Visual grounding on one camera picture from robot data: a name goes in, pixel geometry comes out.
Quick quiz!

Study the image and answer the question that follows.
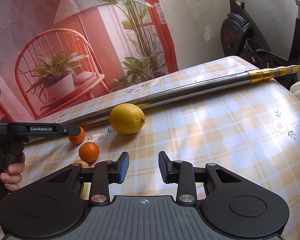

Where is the lemon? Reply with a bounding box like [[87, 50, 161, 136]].
[[109, 103, 146, 134]]

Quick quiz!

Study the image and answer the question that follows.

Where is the large yellow grapefruit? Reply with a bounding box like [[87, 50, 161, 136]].
[[81, 183, 90, 199]]

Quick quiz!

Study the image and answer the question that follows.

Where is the person's left hand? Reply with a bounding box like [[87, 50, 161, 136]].
[[0, 153, 25, 192]]

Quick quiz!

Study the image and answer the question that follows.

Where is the centre tangerine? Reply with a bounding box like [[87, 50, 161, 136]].
[[78, 141, 100, 163]]

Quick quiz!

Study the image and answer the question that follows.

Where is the tangerine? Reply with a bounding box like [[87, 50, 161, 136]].
[[196, 185, 206, 200], [78, 141, 100, 163], [68, 127, 85, 145]]

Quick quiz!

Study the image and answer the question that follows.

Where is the right tangerine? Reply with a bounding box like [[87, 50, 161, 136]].
[[196, 185, 206, 200]]

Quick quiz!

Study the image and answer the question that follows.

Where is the back middle tangerine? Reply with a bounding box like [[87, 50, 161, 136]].
[[68, 127, 85, 145]]

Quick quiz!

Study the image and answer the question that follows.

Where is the plaid floral tablecloth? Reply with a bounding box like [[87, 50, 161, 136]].
[[0, 55, 300, 240]]

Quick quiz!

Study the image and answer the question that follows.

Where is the printed room backdrop cloth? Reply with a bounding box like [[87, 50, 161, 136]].
[[0, 0, 178, 122]]

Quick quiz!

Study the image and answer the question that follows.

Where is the telescopic metal pole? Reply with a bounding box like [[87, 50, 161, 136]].
[[22, 63, 300, 145]]

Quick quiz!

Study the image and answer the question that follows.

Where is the black exercise bike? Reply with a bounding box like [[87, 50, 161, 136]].
[[220, 0, 300, 68]]

